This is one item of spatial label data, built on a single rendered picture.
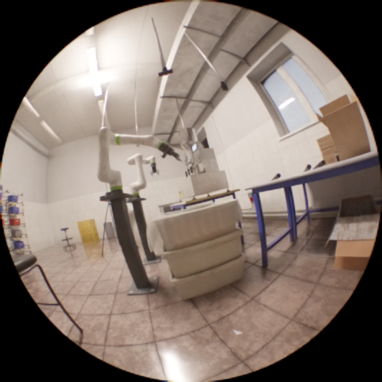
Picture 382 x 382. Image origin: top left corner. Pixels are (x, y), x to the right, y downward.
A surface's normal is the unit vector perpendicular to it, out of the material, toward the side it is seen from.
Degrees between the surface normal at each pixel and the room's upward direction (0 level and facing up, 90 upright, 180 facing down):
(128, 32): 180
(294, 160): 90
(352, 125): 125
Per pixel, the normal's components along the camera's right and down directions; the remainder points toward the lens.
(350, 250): -0.93, -0.20
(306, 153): -0.91, 0.18
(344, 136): -0.62, 0.71
